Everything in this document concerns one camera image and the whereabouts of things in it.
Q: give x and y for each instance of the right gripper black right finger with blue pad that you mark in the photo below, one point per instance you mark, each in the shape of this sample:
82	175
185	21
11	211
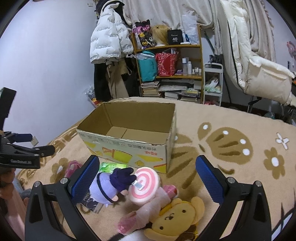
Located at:
253	221

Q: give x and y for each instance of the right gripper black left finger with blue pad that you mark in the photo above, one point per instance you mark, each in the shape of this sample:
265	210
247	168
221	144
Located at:
52	213

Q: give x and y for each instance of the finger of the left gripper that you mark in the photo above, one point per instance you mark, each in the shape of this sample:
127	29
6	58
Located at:
18	137
44	151

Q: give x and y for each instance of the black card booklet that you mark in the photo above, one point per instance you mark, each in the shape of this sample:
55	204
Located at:
91	204

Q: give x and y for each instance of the purple hat doll plush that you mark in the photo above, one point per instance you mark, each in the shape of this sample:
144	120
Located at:
106	186

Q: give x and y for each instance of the yellow dog plush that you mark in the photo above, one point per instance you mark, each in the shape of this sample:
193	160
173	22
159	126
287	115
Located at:
177	221

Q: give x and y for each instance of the pink swirl round plush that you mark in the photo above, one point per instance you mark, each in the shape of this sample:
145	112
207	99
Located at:
144	188

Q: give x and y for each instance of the pink slipper plush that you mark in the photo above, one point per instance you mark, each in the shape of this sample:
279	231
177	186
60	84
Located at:
72	167

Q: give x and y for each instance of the person's left hand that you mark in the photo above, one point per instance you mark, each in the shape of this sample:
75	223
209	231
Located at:
7	190

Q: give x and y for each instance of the green tissue pack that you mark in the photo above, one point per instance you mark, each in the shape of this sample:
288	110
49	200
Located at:
108	167

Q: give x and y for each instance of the open cardboard box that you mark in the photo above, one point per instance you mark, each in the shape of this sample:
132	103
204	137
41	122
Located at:
135	133

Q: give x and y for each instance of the beige trench coat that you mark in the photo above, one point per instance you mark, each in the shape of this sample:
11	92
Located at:
114	73

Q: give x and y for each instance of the stack of books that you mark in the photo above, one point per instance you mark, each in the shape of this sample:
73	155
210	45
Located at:
150	89

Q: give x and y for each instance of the white puffer jacket hanging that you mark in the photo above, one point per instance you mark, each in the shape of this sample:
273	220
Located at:
110	40

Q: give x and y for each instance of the teal bag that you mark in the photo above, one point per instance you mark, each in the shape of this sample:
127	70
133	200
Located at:
148	66

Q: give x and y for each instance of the cream long down coat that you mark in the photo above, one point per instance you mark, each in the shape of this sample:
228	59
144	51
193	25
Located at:
247	43

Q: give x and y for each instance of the red patterned bag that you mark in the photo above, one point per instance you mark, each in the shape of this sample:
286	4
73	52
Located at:
166	63

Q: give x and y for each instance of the wooden shelf unit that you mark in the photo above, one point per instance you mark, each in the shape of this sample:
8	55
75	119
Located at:
186	83

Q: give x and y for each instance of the white small trolley cart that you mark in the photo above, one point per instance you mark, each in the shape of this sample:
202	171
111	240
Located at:
212	83

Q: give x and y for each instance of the blonde wig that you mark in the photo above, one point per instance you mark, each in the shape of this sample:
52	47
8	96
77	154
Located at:
160	35

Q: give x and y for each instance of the black box number 40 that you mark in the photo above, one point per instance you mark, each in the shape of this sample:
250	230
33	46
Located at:
175	37

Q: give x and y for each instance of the pink fan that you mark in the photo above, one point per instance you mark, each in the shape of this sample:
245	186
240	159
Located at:
291	49

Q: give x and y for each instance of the white plastic bag on shelf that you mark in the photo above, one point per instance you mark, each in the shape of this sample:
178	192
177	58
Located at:
190	27

